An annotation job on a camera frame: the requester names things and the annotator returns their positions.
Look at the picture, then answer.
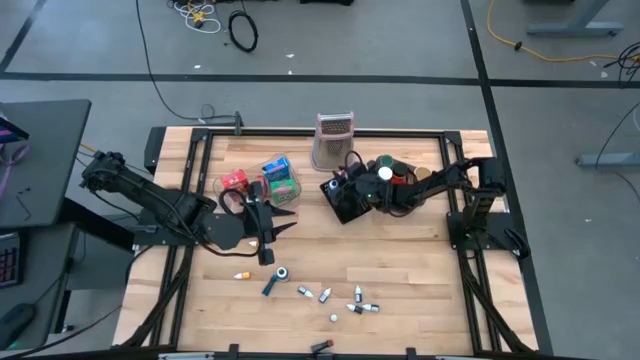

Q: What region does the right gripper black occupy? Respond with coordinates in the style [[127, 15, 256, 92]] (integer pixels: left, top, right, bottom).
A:
[[335, 169, 396, 214]]

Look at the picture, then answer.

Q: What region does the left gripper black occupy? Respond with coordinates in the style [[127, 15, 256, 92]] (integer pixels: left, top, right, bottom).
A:
[[243, 180, 300, 246]]

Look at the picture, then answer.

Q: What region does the small blue cereal box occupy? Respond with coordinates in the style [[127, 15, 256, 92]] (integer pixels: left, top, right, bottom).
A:
[[261, 156, 293, 182]]

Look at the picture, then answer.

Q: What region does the small red cereal box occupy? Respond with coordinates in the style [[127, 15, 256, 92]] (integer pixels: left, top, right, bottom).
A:
[[219, 168, 250, 191]]

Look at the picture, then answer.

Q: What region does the black mesh basket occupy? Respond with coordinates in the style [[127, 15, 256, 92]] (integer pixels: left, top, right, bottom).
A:
[[319, 177, 371, 226]]

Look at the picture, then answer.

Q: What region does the pink metal box grater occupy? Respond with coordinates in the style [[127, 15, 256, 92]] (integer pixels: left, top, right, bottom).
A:
[[310, 110, 356, 173]]

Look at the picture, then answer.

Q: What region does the clear plastic bin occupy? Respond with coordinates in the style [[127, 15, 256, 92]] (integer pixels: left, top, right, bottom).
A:
[[212, 152, 303, 210]]

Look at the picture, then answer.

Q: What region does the teal marker pen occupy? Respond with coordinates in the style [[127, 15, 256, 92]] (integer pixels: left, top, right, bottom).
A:
[[260, 266, 290, 298]]

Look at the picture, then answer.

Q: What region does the black desk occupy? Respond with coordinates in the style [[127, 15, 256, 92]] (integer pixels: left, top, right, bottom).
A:
[[0, 98, 93, 230]]

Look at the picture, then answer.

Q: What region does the grey desk leg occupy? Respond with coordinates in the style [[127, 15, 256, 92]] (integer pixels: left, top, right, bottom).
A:
[[574, 152, 640, 168], [522, 0, 625, 37]]

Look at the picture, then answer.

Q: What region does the black keyboard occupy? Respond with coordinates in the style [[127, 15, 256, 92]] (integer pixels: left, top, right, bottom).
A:
[[0, 230, 24, 290]]

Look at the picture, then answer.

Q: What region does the black computer mouse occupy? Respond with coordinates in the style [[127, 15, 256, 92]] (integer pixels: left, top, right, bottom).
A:
[[0, 302, 36, 351]]

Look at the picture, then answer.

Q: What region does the laptop screen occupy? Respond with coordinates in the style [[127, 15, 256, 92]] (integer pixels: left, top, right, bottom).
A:
[[0, 107, 30, 145]]

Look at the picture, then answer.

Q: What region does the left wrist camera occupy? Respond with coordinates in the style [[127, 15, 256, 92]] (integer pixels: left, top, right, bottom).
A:
[[256, 243, 276, 267]]

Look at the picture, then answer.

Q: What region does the black aluminium rig frame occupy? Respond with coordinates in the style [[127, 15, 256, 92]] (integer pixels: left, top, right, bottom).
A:
[[112, 124, 555, 360]]

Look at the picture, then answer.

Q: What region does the black cable coil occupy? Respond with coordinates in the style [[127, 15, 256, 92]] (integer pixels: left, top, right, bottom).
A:
[[227, 9, 260, 54]]

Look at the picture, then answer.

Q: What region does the long black floor cable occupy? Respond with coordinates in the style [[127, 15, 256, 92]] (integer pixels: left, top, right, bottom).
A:
[[134, 0, 241, 126]]

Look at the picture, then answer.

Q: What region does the white cable bundle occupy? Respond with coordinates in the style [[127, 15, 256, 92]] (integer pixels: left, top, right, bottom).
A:
[[167, 0, 222, 35]]

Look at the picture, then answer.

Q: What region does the yellow floor cable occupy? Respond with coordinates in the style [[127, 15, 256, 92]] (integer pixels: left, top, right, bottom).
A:
[[487, 0, 640, 64]]

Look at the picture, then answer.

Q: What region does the thin black cable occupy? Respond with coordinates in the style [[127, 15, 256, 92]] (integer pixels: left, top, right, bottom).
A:
[[593, 101, 640, 189]]

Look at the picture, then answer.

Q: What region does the purple strap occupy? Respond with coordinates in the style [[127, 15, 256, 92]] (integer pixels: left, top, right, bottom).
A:
[[0, 143, 31, 201]]

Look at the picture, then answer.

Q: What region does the black cable bundle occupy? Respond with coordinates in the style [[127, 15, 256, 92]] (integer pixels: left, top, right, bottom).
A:
[[603, 40, 640, 84]]

